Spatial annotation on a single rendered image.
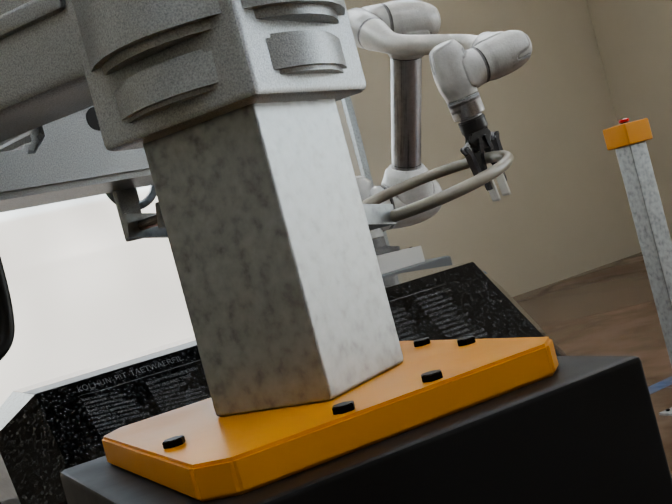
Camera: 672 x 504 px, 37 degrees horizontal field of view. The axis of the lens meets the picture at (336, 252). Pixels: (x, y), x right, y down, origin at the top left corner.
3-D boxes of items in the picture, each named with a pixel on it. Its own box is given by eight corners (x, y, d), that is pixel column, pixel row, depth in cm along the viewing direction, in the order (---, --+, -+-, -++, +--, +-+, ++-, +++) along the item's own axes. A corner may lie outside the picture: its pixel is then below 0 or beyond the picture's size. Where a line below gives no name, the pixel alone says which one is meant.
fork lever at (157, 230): (172, 223, 189) (169, 197, 189) (115, 241, 202) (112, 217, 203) (407, 221, 239) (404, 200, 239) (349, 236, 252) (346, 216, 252)
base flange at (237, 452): (577, 366, 123) (567, 328, 123) (209, 507, 101) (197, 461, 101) (386, 364, 167) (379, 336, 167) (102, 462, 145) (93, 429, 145)
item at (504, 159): (451, 209, 227) (446, 197, 227) (303, 247, 261) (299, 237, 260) (547, 144, 262) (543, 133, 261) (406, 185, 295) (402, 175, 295)
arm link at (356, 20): (356, 14, 301) (396, 9, 306) (330, 2, 316) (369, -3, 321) (356, 57, 307) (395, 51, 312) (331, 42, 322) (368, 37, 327)
